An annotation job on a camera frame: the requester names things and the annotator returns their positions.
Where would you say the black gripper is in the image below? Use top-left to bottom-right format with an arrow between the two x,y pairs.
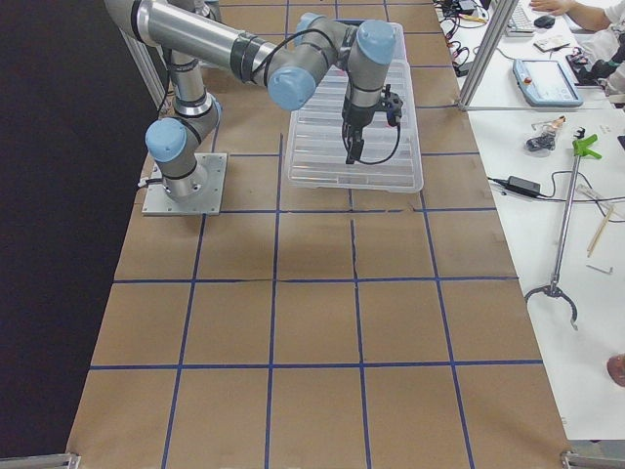
341,83 -> 403,164

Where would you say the clear plastic box lid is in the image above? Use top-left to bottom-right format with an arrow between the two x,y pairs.
285,20 -> 423,193

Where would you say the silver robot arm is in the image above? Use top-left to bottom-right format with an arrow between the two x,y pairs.
105,1 -> 402,202

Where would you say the person hand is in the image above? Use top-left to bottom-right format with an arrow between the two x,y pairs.
529,0 -> 574,16

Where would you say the black power adapter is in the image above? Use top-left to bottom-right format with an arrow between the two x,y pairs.
488,176 -> 541,198

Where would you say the blue teach pendant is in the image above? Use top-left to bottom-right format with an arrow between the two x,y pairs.
512,59 -> 583,107

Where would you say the black computer mouse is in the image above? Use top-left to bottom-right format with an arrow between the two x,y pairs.
533,15 -> 556,29

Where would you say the wooden chopstick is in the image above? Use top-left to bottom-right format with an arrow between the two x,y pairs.
587,205 -> 614,258

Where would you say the aluminium frame post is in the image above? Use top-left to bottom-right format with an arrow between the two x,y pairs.
457,0 -> 517,111

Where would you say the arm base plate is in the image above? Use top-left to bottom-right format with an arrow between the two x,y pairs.
142,152 -> 228,216

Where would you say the green handled reach grabber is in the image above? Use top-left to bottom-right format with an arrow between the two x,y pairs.
524,127 -> 602,331

